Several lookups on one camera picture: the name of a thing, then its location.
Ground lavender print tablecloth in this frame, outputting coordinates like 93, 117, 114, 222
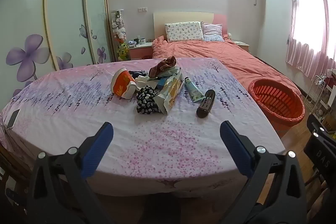
0, 57, 286, 198

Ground orange plastic laundry basket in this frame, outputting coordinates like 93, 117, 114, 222
247, 79, 306, 138

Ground flower print sliding wardrobe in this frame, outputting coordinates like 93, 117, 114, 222
0, 0, 114, 98

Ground pale green cream tube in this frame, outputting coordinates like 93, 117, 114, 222
184, 77, 204, 104

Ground white sock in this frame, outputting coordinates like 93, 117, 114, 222
135, 74, 151, 88

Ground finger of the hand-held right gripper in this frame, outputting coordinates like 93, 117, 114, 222
307, 114, 328, 139

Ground yellow white tissue packet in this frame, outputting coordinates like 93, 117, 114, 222
154, 74, 184, 115

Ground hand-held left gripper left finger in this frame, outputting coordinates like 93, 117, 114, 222
26, 122, 114, 224

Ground pink curtain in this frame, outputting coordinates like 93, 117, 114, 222
285, 0, 336, 77

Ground orange instant noodle cup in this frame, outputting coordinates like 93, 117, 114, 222
112, 68, 137, 100

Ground pale green cloth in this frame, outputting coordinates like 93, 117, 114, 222
160, 67, 182, 79

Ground bed with orange cover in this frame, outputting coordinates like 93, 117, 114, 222
152, 35, 302, 98

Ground blue white packet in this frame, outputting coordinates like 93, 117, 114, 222
155, 77, 169, 90

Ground white wire rack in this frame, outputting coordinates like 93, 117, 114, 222
304, 74, 331, 119

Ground black woven mesh cloth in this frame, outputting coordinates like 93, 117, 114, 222
136, 85, 161, 115

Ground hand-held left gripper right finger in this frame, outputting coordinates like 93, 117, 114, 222
220, 121, 307, 224

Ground pink ruffled pillow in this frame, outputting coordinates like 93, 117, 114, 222
202, 22, 225, 42

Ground pink nightstand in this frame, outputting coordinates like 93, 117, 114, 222
128, 42, 153, 60

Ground white smartphone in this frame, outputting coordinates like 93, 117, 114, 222
6, 109, 20, 130

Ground white floral pillow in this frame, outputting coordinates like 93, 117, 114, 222
165, 21, 205, 43

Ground clear tube of plush toys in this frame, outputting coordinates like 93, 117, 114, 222
110, 10, 130, 61

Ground red plaid cloth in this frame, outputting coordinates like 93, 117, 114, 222
148, 56, 177, 78

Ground cream and pink headboard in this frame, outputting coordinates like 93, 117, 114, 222
153, 12, 227, 39

